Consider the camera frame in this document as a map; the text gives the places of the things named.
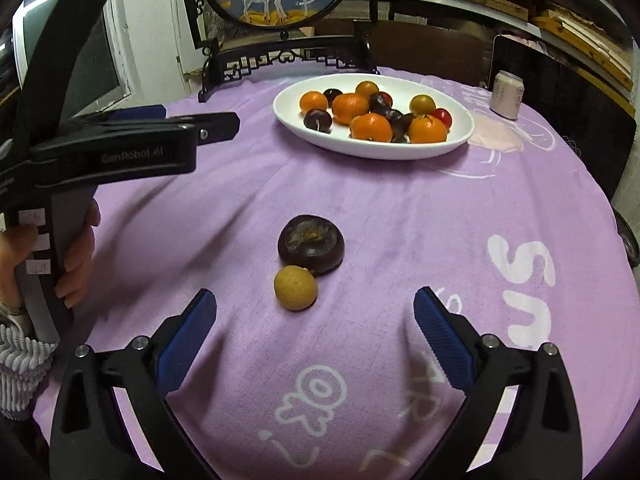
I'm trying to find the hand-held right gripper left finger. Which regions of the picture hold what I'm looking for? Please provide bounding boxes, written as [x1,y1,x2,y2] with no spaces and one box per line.
[49,288,218,480]

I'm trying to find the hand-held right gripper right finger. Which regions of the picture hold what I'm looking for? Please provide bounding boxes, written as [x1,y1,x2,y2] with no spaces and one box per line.
[413,286,583,480]

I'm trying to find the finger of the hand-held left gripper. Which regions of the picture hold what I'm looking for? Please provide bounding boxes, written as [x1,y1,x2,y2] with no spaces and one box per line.
[167,112,241,149]
[72,104,168,125]

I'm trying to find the brown longan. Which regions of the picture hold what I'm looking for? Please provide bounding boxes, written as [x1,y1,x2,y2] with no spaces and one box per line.
[273,266,318,311]

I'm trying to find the orange tomato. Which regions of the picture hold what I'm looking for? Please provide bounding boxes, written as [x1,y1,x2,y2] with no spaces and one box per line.
[349,113,393,142]
[332,93,371,126]
[408,115,448,144]

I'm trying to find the dark brown round fruit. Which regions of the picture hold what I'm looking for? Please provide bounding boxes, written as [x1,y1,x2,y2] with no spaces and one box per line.
[278,215,346,277]

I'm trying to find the orange tomato bottom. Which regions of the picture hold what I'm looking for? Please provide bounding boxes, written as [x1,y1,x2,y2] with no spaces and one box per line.
[349,113,393,142]

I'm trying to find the white plate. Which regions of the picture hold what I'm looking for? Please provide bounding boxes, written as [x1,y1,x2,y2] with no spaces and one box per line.
[272,73,475,161]

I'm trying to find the person's left hand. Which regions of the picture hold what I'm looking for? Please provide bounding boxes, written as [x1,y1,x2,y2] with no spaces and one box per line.
[0,199,102,313]

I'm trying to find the purple printed tablecloth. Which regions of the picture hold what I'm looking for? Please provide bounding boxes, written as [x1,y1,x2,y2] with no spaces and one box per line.
[30,67,631,480]

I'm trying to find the black wheel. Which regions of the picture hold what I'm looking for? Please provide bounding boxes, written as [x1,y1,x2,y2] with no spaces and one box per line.
[612,210,640,267]

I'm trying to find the dark brown wooden panel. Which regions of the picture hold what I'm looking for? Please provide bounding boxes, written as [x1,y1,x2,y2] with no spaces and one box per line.
[310,20,493,83]

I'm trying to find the beige beverage can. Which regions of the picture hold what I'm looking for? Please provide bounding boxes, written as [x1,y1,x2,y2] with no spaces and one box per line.
[489,71,525,121]

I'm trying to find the black chair back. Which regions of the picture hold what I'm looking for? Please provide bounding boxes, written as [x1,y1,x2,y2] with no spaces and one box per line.
[482,35,638,198]

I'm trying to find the stack of yellow flat boxes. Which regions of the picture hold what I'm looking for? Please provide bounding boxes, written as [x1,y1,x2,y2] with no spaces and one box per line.
[375,0,633,91]

